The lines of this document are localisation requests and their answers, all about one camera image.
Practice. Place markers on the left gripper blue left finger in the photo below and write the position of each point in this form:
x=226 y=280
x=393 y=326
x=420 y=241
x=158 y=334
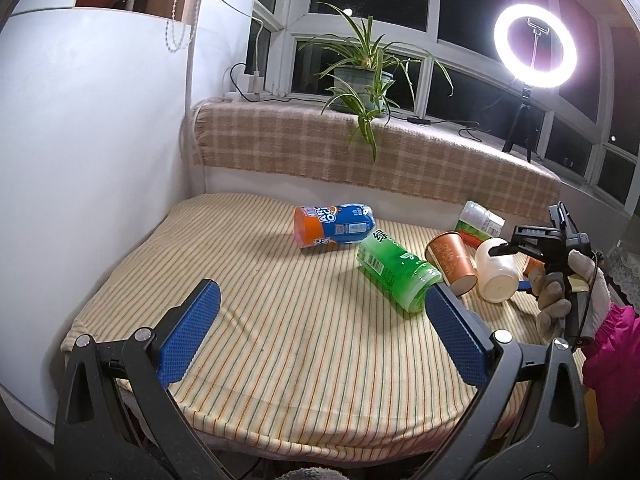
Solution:
x=116 y=418

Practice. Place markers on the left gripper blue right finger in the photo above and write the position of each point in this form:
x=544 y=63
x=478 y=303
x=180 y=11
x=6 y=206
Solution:
x=527 y=419

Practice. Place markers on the white ceramic cup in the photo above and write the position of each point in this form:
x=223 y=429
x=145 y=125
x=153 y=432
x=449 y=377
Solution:
x=497 y=276

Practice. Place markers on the pink sleeve forearm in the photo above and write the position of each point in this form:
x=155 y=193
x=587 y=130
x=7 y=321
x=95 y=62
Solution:
x=611 y=368

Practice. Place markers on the small orange paper cup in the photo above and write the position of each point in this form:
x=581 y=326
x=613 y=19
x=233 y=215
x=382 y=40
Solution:
x=531 y=265

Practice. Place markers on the large orange paper cup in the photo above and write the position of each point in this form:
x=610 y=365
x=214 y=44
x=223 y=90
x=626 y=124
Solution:
x=448 y=252

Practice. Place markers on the gloved right hand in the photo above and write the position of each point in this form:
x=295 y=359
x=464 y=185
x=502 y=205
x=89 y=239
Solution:
x=548 y=288

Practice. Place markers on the white green labelled jar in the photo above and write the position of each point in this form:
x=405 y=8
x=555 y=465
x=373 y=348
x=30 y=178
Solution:
x=477 y=224

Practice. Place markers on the green tea bottle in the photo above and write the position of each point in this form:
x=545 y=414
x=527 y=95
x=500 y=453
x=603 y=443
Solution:
x=400 y=272

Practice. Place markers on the striped table cloth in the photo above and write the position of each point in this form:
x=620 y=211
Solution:
x=307 y=359

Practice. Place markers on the orange blue soda bottle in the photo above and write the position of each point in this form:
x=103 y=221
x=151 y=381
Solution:
x=327 y=225

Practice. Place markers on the potted spider plant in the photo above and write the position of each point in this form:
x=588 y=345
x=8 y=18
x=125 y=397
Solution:
x=365 y=71

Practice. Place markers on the plaid beige sill cloth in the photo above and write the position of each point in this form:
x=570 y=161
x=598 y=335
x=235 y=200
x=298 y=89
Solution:
x=422 y=162

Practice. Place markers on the white power strip with plugs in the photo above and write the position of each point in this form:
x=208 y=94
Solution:
x=244 y=87

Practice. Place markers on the ring light on tripod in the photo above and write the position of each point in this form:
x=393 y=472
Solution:
x=541 y=23

